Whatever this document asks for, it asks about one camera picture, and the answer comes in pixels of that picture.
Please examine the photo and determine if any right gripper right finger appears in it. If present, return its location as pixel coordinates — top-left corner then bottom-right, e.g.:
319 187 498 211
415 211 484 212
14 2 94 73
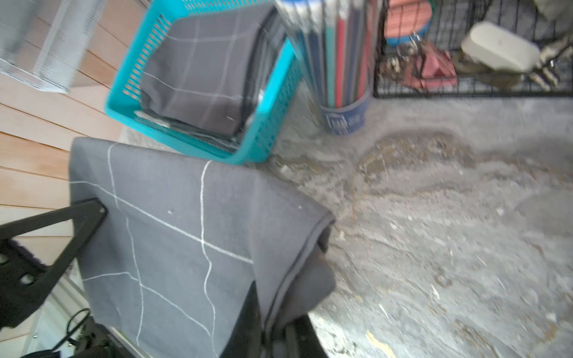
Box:
220 283 328 358

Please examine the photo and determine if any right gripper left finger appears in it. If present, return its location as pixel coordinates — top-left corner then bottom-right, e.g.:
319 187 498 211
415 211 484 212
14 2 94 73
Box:
1 198 107 328

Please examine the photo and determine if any dark grey checked pillowcase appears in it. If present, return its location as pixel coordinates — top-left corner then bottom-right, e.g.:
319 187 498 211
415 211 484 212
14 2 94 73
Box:
69 138 336 357
140 4 287 138

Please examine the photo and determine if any teal plastic basket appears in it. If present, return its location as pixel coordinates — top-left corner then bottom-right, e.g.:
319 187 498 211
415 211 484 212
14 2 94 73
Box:
105 1 301 165

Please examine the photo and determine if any blue lid pen cup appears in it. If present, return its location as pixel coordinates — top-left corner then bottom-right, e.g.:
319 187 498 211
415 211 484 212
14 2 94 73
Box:
275 1 383 136

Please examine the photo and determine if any white eraser block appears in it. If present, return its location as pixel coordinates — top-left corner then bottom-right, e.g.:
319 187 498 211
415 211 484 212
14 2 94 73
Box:
460 21 541 73

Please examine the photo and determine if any white wire wall shelf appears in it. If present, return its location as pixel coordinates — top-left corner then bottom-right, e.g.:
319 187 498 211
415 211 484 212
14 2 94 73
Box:
1 0 106 93

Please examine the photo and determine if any black wire desk organizer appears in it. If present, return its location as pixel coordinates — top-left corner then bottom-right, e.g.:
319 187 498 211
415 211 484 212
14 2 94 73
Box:
374 1 572 98

